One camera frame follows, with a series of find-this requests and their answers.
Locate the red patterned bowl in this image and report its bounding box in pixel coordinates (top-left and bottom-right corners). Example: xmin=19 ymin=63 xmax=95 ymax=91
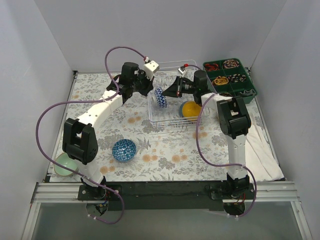
xmin=153 ymin=87 xmax=168 ymax=108

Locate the dark blue bowl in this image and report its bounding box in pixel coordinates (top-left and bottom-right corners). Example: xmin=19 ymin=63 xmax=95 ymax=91
xmin=178 ymin=104 xmax=183 ymax=118

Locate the white wire dish rack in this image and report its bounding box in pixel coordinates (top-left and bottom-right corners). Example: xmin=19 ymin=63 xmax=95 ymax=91
xmin=147 ymin=59 xmax=197 ymax=129

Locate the yellow bowl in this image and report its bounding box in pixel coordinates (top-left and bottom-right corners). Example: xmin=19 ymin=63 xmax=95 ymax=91
xmin=182 ymin=101 xmax=202 ymax=121

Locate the green compartment tray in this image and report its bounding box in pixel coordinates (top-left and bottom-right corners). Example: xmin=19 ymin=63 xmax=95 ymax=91
xmin=202 ymin=58 xmax=258 ymax=104

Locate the blue patterned bowl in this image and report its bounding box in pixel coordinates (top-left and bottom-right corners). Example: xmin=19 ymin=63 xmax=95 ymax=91
xmin=112 ymin=139 xmax=137 ymax=163

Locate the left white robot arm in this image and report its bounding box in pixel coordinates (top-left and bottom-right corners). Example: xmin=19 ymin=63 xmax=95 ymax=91
xmin=62 ymin=60 xmax=160 ymax=200

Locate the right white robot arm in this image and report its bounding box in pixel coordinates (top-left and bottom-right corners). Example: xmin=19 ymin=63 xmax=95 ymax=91
xmin=162 ymin=70 xmax=252 ymax=199

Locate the floral table mat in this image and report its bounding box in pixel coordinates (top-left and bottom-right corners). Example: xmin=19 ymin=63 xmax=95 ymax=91
xmin=49 ymin=70 xmax=266 ymax=183

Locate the white cloth towel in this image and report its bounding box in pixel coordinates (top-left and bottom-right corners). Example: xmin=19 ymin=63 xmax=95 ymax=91
xmin=245 ymin=115 xmax=284 ymax=183

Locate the mint green bowl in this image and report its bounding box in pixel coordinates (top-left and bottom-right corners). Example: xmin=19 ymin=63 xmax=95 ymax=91
xmin=53 ymin=152 xmax=78 ymax=177

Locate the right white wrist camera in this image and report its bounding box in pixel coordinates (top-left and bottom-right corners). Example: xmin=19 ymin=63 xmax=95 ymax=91
xmin=177 ymin=63 xmax=189 ymax=78

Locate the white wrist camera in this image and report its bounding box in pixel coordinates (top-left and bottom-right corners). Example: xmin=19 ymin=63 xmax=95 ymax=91
xmin=177 ymin=63 xmax=189 ymax=78
xmin=142 ymin=56 xmax=160 ymax=80

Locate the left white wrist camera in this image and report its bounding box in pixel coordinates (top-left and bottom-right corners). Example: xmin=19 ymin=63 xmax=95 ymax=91
xmin=142 ymin=56 xmax=160 ymax=80

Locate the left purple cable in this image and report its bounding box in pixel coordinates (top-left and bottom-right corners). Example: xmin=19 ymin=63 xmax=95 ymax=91
xmin=35 ymin=46 xmax=125 ymax=225

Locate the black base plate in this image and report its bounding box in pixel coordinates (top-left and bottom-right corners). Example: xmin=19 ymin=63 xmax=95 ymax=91
xmin=77 ymin=180 xmax=254 ymax=211

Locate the aluminium frame rail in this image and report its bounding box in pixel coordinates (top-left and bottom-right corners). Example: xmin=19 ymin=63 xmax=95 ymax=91
xmin=31 ymin=181 xmax=300 ymax=203

